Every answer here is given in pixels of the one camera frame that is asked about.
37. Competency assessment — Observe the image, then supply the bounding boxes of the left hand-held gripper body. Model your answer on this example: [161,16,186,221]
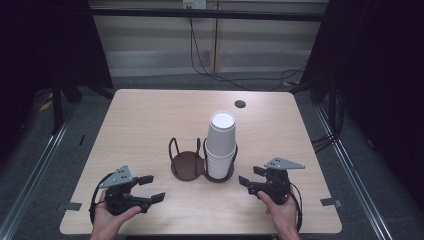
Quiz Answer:
[98,164,152,216]

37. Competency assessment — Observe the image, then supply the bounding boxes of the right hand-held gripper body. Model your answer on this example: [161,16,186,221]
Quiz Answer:
[248,157,306,206]

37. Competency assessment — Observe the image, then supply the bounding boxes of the stack of white cups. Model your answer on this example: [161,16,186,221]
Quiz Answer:
[203,141,238,180]

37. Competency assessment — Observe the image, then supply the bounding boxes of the brown double cup holder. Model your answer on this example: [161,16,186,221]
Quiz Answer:
[168,136,239,184]

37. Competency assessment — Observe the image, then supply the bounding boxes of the single white paper cup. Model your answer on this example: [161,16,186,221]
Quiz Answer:
[205,110,237,158]

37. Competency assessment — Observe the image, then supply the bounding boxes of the person's left hand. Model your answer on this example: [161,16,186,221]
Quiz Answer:
[94,190,142,236]

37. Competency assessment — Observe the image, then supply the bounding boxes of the person's right hand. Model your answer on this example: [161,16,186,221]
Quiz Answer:
[257,190,299,234]

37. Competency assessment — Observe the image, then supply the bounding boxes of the grey tape piece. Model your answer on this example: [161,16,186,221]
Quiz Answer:
[319,197,343,208]
[56,201,83,212]

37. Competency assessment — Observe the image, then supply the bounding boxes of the black metal stand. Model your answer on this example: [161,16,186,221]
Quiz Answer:
[328,76,344,134]
[51,78,83,135]

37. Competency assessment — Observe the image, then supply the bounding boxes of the black curtain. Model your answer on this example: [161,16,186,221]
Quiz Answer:
[0,0,113,158]
[301,0,424,201]

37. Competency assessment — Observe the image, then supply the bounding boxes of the black horizontal bar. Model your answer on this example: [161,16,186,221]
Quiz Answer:
[89,8,326,23]

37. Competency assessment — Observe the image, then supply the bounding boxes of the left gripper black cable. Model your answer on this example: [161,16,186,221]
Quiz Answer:
[88,172,116,225]

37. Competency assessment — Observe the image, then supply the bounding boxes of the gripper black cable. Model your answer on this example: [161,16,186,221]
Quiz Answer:
[289,182,304,233]
[88,172,116,225]

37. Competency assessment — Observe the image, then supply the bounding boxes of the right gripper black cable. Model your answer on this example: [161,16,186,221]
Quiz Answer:
[289,182,304,233]

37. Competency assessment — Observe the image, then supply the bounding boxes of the bundle of black cables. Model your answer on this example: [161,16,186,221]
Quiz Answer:
[311,131,338,154]

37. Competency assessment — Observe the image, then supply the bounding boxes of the metal floor rail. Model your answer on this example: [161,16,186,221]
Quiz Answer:
[0,109,78,240]
[314,105,398,240]

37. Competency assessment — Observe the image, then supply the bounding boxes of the long black floor cable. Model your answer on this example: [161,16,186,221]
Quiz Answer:
[189,16,308,92]

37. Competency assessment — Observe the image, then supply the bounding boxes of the white wall outlet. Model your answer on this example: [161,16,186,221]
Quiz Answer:
[182,0,208,10]

